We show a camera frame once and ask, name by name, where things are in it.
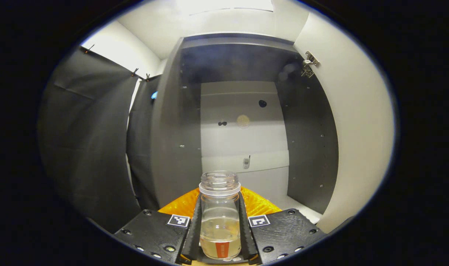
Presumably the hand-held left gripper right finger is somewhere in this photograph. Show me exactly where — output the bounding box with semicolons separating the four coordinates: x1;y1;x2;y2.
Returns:
239;186;327;265

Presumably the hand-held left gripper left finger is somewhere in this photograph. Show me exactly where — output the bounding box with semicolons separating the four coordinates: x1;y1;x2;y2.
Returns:
113;187;203;265

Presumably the clear glass bottle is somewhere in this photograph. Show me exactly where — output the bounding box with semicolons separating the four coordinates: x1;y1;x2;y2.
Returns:
198;171;242;260

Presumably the dark grey cabinet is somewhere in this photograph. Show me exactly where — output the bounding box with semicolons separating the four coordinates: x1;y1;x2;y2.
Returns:
150;33;339;226

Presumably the silver cabinet door hinge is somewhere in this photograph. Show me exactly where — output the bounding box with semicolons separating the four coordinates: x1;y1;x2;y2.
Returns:
301;51;320;78

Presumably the black backdrop cloth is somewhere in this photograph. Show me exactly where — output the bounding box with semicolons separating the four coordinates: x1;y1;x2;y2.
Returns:
38;46;162;233

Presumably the ceiling light panel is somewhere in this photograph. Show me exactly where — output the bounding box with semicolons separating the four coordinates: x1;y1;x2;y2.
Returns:
176;0;275;16

